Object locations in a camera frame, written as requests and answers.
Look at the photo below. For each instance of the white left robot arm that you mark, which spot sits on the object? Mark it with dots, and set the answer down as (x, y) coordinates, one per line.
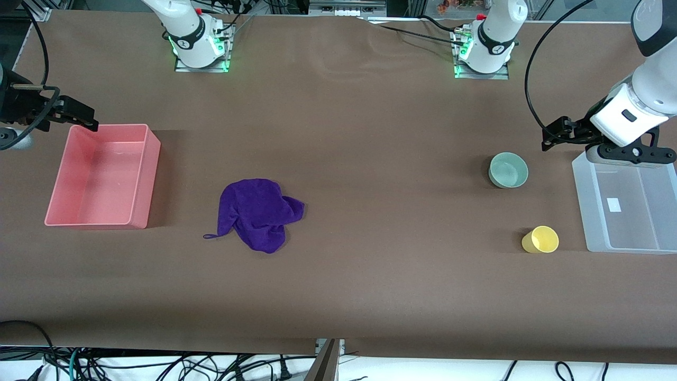
(656, 79)

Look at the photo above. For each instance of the yellow cup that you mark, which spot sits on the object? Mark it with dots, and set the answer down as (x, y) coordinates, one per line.
(542, 239)

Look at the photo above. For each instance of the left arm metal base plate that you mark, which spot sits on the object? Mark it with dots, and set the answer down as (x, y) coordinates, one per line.
(500, 75)

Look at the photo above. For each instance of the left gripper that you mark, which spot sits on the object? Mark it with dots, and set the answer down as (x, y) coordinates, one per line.
(577, 130)

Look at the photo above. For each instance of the aluminium frame post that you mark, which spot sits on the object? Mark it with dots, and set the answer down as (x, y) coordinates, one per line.
(323, 362)

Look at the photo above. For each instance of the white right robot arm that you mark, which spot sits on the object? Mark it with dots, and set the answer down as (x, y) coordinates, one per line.
(185, 32)

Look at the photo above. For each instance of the brown table cover sheet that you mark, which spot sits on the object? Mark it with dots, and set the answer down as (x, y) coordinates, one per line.
(338, 159)

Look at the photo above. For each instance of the grey metal box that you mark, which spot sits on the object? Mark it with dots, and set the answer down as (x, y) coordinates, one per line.
(346, 6)

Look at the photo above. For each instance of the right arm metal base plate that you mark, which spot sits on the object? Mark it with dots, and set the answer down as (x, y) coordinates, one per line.
(182, 67)

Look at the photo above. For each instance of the pink plastic bin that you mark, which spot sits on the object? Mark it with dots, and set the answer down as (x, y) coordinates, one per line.
(100, 180)

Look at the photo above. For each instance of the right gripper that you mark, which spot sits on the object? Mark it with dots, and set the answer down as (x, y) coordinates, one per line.
(18, 106)

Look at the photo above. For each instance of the aluminium profile with bracket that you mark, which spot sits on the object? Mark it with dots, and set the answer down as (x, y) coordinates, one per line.
(38, 9)

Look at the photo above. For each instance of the translucent plastic bin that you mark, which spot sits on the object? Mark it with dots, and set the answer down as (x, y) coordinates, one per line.
(629, 211)

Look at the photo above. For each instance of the purple cloth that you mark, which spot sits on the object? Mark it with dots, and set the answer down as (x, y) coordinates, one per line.
(256, 211)

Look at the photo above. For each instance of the orange background object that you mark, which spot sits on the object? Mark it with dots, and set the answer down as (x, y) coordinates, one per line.
(455, 5)

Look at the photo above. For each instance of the white label sticker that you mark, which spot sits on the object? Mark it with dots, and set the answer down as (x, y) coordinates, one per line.
(614, 205)

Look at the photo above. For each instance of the green bowl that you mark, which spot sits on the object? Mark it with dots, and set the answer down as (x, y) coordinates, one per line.
(509, 170)

